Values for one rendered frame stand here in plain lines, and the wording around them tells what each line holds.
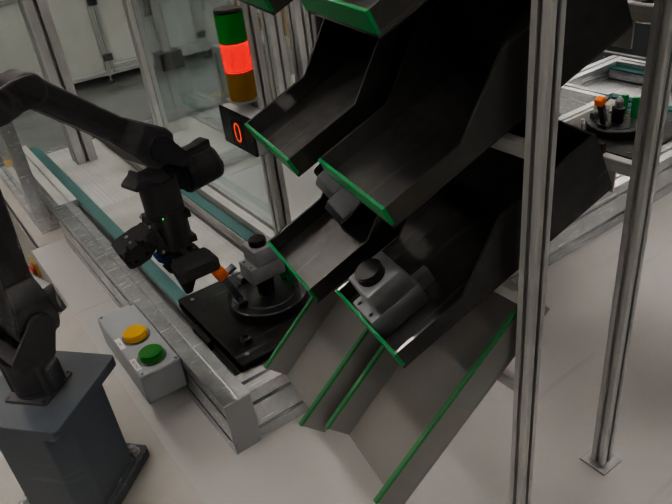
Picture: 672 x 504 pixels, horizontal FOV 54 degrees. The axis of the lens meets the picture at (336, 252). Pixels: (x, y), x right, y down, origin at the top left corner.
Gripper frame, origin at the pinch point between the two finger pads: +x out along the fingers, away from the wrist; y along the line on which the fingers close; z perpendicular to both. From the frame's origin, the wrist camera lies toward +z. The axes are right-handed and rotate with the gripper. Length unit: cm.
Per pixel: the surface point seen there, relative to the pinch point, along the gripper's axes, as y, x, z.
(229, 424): 17.0, 16.4, 4.4
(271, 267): 1.9, 4.5, -14.0
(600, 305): 30, 23, -64
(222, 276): 0.9, 2.8, -5.7
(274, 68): -80, -1, -64
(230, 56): -17.8, -25.1, -23.1
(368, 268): 41.5, -17.9, -6.6
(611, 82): -32, 18, -152
